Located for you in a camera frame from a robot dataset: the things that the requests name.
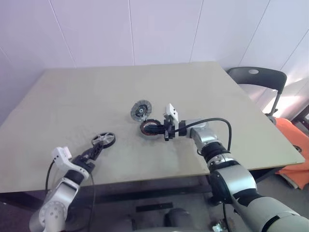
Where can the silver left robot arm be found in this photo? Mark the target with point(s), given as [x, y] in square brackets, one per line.
[60, 193]

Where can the black rotor silver spokes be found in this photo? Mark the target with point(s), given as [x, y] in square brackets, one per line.
[102, 137]

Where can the small silver metal bracket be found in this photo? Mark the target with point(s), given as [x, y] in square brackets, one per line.
[217, 227]

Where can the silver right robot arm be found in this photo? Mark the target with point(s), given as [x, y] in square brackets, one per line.
[229, 178]

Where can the grey rounded shape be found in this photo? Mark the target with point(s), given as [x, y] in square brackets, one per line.
[177, 220]

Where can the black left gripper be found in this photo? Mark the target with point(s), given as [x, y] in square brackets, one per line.
[83, 162]

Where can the silver motor housing copper coils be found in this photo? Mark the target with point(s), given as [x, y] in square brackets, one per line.
[142, 132]

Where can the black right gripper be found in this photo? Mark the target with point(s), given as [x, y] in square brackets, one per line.
[169, 131]

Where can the black plastic chair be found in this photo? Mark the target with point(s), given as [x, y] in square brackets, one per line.
[265, 77]

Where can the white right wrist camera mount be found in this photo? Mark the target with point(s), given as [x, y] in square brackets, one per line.
[172, 112]

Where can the grey round disc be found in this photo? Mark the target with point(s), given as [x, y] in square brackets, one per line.
[136, 106]

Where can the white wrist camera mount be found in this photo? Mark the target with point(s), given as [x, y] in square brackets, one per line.
[172, 112]
[60, 157]

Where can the dark metal frame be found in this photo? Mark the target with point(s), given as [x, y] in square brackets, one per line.
[299, 118]

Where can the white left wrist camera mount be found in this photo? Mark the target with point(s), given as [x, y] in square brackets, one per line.
[60, 157]

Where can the orange cloth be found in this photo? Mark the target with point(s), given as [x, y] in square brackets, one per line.
[292, 135]

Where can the black flat bar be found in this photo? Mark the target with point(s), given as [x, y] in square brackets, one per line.
[154, 207]

